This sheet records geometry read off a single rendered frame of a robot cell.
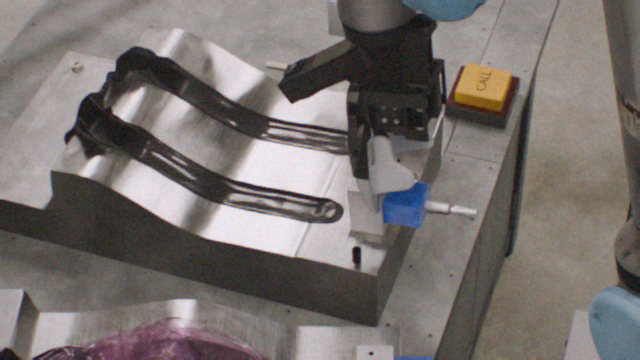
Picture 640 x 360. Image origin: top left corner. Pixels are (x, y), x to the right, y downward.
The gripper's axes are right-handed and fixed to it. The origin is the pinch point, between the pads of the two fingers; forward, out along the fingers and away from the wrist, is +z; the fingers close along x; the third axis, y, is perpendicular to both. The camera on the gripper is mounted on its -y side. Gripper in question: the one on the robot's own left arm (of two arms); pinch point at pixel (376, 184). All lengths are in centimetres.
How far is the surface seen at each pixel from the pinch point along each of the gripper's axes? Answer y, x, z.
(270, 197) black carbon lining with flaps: -13.2, 1.2, 4.5
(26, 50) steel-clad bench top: -59, 24, 3
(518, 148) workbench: -5, 82, 53
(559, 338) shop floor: 5, 71, 87
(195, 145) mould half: -22.9, 3.9, 0.6
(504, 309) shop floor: -7, 74, 85
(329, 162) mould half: -8.4, 7.6, 3.6
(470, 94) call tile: 2.1, 29.4, 7.2
